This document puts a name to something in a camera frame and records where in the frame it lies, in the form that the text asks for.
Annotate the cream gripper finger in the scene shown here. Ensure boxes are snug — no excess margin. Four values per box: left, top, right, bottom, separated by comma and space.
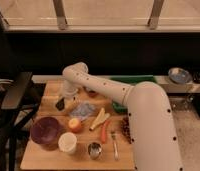
64, 97, 79, 111

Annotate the black eraser block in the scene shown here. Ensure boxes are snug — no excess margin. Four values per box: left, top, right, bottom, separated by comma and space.
55, 98, 65, 111

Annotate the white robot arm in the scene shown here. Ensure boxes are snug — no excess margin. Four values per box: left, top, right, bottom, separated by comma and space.
62, 63, 184, 171

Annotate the blue-grey cloth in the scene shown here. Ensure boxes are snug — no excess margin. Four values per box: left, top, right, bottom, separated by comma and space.
70, 102, 96, 121

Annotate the orange apple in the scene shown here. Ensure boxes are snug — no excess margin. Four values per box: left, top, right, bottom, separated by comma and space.
68, 118, 82, 133

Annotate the red bowl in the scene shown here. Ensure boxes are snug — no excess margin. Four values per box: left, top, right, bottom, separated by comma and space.
84, 87, 98, 98

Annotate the yellow banana piece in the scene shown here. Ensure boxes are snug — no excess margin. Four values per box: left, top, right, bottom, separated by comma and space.
89, 108, 110, 131

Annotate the purple bowl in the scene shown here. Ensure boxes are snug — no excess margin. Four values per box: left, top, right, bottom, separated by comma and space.
30, 117, 60, 145

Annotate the white cup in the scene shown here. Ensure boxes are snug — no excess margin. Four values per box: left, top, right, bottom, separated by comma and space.
58, 132, 77, 155

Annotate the orange carrot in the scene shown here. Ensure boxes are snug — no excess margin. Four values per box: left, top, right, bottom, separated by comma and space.
100, 120, 110, 144

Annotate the small metal cup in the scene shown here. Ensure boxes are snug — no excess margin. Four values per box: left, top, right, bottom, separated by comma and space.
88, 142, 102, 160

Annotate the dark chair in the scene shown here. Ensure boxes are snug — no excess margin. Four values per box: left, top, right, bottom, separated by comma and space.
0, 72, 41, 171

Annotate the bunch of dark grapes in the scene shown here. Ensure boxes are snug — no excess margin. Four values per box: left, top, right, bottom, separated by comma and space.
121, 117, 131, 142

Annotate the green plastic tray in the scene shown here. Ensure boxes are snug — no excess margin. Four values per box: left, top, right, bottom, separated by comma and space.
111, 75, 156, 114

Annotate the metal bowl on ledge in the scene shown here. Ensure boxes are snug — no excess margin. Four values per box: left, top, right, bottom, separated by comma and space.
168, 67, 191, 84

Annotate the dark object on ledge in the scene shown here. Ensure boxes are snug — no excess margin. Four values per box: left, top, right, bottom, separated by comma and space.
193, 72, 200, 84

